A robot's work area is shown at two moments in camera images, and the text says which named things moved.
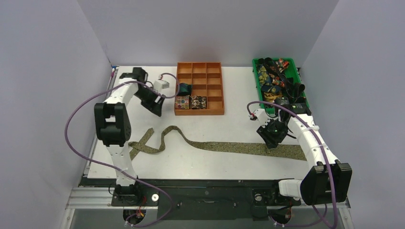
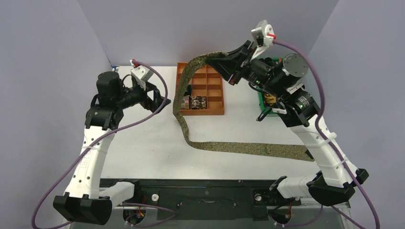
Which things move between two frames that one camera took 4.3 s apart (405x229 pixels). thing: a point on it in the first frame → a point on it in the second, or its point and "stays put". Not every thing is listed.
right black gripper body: x=272 y=138 → x=239 y=66
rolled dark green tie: x=185 y=89 stays put
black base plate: x=197 y=199 stays put
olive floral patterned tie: x=175 y=139 → x=298 y=152
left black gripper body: x=148 y=98 stays put
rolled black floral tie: x=198 y=102 stays put
